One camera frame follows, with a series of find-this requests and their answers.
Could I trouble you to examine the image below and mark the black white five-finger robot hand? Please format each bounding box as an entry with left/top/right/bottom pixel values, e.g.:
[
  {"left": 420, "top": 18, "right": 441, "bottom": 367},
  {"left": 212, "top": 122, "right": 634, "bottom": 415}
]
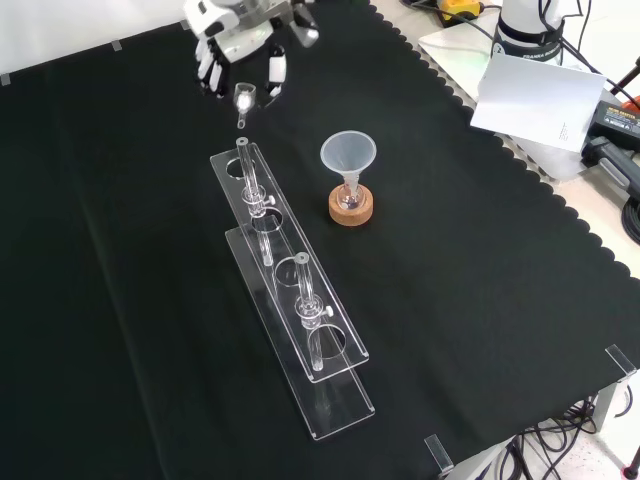
[{"left": 181, "top": 0, "right": 322, "bottom": 109}]

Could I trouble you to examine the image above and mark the translucent plastic funnel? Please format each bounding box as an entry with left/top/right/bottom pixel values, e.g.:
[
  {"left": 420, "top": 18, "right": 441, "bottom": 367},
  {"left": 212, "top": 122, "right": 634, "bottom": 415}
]
[{"left": 319, "top": 130, "right": 378, "bottom": 199}]

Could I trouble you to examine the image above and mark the clear round-bottom flask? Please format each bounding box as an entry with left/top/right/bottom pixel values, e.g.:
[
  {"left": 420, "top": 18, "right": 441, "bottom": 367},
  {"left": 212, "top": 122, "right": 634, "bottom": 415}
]
[{"left": 335, "top": 180, "right": 362, "bottom": 211}]

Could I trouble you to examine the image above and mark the clear acrylic funnel stand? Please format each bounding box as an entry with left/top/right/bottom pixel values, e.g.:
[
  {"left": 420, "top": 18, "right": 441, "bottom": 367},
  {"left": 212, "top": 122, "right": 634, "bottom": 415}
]
[{"left": 208, "top": 135, "right": 377, "bottom": 442}]

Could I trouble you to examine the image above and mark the pale board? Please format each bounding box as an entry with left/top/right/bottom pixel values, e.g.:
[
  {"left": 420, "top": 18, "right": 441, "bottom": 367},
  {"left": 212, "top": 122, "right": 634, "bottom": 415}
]
[{"left": 417, "top": 19, "right": 599, "bottom": 182}]

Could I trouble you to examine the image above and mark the yellow stop button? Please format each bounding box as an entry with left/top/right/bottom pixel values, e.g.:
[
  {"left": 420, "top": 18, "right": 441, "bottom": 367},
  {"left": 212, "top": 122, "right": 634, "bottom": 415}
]
[{"left": 438, "top": 0, "right": 485, "bottom": 22}]

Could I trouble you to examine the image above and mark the white paper sheet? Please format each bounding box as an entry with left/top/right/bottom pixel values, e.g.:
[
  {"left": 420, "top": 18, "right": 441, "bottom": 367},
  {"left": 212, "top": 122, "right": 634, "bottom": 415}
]
[{"left": 469, "top": 53, "right": 607, "bottom": 152}]

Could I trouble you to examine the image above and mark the black bench cloth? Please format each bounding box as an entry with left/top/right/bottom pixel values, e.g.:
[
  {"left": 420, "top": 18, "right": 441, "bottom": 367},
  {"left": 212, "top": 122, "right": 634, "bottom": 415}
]
[{"left": 0, "top": 0, "right": 640, "bottom": 480}]

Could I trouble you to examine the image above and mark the black power adapter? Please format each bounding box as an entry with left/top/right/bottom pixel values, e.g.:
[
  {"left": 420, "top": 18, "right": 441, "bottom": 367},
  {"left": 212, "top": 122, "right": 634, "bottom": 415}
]
[{"left": 587, "top": 98, "right": 640, "bottom": 146}]

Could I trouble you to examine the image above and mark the black tripod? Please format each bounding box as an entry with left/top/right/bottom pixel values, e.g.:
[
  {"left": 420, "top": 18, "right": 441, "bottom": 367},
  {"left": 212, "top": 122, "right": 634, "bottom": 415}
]
[{"left": 606, "top": 53, "right": 640, "bottom": 96}]

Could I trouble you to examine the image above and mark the grey table leg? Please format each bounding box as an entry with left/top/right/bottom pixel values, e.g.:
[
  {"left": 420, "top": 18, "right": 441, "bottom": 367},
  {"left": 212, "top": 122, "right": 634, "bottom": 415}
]
[{"left": 592, "top": 372, "right": 640, "bottom": 451}]

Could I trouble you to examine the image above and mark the cork ring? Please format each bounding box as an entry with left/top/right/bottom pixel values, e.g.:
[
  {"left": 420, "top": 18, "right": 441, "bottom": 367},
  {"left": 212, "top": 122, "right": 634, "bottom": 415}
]
[{"left": 328, "top": 192, "right": 375, "bottom": 228}]

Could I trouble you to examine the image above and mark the black stop button cable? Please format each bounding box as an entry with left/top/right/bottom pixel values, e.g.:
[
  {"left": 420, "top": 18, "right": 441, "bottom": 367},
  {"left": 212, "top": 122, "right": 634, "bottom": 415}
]
[{"left": 439, "top": 7, "right": 501, "bottom": 46}]

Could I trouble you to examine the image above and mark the black cable coil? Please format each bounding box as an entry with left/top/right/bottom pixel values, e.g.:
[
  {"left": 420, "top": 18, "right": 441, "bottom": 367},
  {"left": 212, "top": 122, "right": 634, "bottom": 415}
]
[{"left": 619, "top": 197, "right": 640, "bottom": 242}]

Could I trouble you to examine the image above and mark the black floor cable bundle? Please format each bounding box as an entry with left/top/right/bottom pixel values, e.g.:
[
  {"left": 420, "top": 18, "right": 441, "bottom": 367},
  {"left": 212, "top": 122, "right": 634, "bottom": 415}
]
[{"left": 492, "top": 394, "right": 640, "bottom": 480}]

